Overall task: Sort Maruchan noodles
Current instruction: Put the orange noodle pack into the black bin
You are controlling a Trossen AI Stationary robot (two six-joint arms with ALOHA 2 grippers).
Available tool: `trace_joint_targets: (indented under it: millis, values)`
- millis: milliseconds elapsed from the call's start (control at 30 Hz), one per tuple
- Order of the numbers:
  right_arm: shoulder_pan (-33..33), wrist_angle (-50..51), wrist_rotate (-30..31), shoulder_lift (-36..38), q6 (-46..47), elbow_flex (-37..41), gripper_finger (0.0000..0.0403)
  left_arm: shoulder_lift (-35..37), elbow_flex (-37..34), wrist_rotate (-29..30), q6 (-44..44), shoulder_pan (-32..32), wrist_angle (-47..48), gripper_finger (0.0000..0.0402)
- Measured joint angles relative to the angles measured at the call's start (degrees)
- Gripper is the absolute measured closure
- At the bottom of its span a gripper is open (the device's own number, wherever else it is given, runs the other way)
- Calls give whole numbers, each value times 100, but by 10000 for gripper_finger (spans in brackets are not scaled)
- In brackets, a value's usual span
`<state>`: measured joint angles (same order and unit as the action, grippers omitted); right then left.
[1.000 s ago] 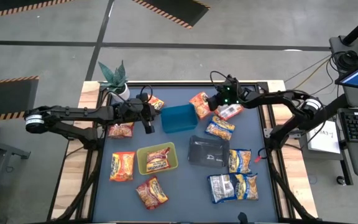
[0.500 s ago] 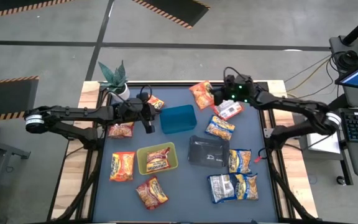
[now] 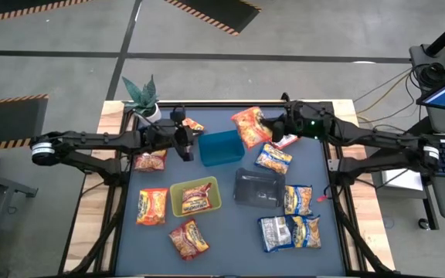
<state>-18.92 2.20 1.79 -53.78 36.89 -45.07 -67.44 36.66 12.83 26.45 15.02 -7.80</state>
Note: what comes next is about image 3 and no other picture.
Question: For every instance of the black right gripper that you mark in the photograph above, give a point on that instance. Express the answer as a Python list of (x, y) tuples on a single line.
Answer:
[(303, 121)]

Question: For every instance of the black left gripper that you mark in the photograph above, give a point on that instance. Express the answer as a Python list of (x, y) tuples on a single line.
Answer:
[(164, 135)]

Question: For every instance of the orange chicken ramen pack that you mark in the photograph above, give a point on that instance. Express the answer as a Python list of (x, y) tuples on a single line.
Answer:
[(289, 143), (152, 206), (194, 124), (247, 129)]

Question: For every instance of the blue soy sauce ramen pack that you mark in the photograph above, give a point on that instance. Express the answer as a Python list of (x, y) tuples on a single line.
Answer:
[(307, 231), (274, 233), (298, 200), (273, 158)]

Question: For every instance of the red beef ramen pack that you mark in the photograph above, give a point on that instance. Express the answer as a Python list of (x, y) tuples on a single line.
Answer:
[(151, 162), (188, 239), (196, 199)]

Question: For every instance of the yellow-green plastic bin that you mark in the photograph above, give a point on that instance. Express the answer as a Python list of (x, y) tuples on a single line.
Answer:
[(175, 201)]

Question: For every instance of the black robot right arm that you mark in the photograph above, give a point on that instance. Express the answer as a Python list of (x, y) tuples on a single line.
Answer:
[(381, 139)]

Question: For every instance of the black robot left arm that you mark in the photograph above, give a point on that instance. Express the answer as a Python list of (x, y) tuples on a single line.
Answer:
[(91, 139)]

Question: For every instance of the blue plastic bin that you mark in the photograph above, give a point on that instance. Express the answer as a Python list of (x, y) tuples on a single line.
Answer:
[(220, 148)]

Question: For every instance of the green plant in white pot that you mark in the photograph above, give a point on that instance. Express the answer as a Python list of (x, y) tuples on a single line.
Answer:
[(145, 98)]

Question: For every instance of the dark smoky plastic bin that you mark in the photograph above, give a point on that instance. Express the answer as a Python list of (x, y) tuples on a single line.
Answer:
[(259, 189)]

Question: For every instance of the small red tag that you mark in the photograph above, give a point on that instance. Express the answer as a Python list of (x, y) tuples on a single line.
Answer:
[(323, 199)]

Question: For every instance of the black hazard-striped floor mat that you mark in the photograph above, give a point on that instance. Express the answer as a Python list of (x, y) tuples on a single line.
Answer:
[(10, 119), (222, 11), (14, 7)]

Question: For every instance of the white paper sheet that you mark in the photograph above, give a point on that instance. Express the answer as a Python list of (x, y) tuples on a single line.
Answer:
[(404, 181)]

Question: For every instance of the black support bar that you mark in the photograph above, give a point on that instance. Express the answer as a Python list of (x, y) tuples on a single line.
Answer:
[(423, 125)]

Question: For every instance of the black caster wheel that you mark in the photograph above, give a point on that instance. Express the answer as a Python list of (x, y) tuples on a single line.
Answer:
[(424, 224)]

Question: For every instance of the black frame clamp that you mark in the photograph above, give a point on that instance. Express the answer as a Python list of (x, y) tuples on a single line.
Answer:
[(284, 96)]

